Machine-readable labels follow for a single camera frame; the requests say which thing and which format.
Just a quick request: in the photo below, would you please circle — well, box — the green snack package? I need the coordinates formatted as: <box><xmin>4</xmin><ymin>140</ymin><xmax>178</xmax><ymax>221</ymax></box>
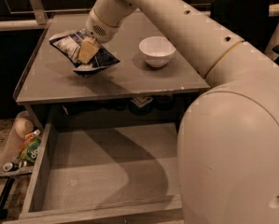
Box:
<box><xmin>19</xmin><ymin>136</ymin><xmax>41</xmax><ymax>163</ymax></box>

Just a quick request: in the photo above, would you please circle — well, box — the grey cabinet with flat top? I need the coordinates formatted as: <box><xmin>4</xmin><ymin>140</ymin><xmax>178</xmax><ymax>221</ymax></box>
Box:
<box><xmin>14</xmin><ymin>11</ymin><xmax>209</xmax><ymax>125</ymax></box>

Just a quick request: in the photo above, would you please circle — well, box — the beige round ball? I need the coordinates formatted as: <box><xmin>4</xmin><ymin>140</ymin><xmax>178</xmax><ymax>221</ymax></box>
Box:
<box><xmin>15</xmin><ymin>118</ymin><xmax>34</xmax><ymax>138</ymax></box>

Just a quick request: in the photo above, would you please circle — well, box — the black office chair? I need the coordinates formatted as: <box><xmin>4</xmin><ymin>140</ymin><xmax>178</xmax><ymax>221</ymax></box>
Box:
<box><xmin>210</xmin><ymin>0</ymin><xmax>272</xmax><ymax>51</ymax></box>

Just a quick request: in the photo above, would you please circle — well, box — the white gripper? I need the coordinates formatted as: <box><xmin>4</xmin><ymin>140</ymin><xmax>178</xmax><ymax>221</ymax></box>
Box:
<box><xmin>78</xmin><ymin>9</ymin><xmax>119</xmax><ymax>63</ymax></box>

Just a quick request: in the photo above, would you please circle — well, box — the open grey wooden drawer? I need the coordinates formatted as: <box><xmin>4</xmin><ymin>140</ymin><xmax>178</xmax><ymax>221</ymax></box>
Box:
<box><xmin>5</xmin><ymin>111</ymin><xmax>182</xmax><ymax>224</ymax></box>

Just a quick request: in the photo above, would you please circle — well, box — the white ceramic bowl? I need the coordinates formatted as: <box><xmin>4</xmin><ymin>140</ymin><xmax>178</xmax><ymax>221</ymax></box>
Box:
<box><xmin>139</xmin><ymin>36</ymin><xmax>176</xmax><ymax>68</ymax></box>

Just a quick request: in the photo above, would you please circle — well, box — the black cart leg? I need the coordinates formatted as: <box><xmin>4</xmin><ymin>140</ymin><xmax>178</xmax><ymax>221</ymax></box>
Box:
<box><xmin>0</xmin><ymin>176</ymin><xmax>15</xmax><ymax>219</ymax></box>

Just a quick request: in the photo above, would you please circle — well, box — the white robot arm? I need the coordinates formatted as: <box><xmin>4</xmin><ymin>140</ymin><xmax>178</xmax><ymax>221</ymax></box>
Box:
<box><xmin>86</xmin><ymin>0</ymin><xmax>279</xmax><ymax>224</ymax></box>

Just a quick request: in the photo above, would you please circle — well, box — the blue chip bag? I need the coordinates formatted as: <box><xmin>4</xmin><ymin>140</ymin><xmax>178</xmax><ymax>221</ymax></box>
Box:
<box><xmin>49</xmin><ymin>29</ymin><xmax>119</xmax><ymax>77</ymax></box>

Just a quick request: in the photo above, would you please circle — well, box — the metal railing bar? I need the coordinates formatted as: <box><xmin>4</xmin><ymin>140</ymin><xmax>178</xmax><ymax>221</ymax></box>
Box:
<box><xmin>0</xmin><ymin>0</ymin><xmax>279</xmax><ymax>34</ymax></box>

